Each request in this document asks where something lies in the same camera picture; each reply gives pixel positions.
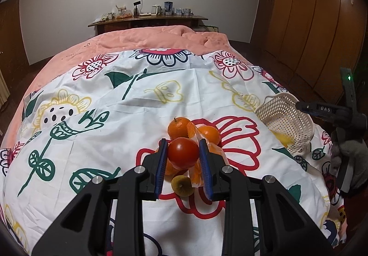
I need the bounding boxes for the yellow banana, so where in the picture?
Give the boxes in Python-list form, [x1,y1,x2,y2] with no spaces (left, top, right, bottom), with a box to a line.
[272,131,294,148]

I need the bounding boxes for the yellow-green lime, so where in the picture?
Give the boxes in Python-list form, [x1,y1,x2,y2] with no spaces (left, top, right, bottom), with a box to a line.
[171,175,195,197]

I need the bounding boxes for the orange plastic snack bag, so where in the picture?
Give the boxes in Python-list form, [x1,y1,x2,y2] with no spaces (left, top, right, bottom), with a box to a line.
[187,122,230,188]

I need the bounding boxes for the small red tomato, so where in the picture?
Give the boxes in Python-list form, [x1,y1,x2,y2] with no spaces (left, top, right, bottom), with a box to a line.
[168,137,199,170]

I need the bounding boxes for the grey gloved hand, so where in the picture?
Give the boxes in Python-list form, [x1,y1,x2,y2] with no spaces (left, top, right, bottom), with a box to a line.
[330,140,367,191]

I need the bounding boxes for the white plastic basket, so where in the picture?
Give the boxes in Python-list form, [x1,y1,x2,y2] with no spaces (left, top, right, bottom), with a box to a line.
[254,92,314,156]

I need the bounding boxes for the wooden wardrobe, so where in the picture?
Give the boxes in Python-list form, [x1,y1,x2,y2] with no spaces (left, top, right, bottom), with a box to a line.
[251,0,367,103]

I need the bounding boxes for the large orange mandarin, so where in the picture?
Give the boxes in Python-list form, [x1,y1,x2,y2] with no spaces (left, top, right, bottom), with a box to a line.
[165,159,188,177]

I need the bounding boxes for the white floral bed sheet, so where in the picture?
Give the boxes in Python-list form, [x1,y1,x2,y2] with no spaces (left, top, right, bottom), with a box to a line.
[1,49,345,253]

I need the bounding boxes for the wooden door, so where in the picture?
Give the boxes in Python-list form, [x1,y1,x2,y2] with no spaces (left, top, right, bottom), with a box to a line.
[1,0,29,89]

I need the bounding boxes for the glass kettle on desk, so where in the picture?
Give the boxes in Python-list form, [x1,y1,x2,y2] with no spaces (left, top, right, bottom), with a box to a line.
[151,5,161,16]

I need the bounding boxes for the pink quilt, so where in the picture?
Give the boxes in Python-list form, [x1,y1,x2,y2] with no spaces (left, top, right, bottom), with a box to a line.
[0,25,242,147]

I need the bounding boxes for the wooden desk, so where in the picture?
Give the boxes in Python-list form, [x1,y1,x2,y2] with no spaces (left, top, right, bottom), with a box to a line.
[88,15,208,35]

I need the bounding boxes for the black tracker mount green light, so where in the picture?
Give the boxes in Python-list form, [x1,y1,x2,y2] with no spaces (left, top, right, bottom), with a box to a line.
[340,67,357,115]

